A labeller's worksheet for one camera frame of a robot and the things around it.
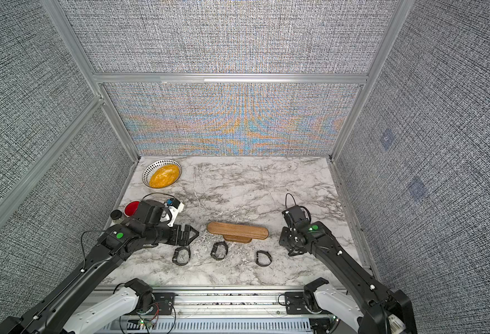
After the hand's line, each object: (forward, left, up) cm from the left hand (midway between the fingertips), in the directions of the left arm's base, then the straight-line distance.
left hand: (192, 231), depth 73 cm
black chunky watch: (-3, +7, -17) cm, 19 cm away
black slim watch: (-5, -26, -18) cm, 32 cm away
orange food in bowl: (+35, +20, -11) cm, 42 cm away
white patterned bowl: (+47, +28, -15) cm, 56 cm away
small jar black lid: (+12, +34, -8) cm, 37 cm away
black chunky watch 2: (-1, -8, -16) cm, 18 cm away
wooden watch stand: (+3, -15, -10) cm, 18 cm away
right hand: (+1, -34, -9) cm, 36 cm away
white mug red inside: (+18, +31, -11) cm, 37 cm away
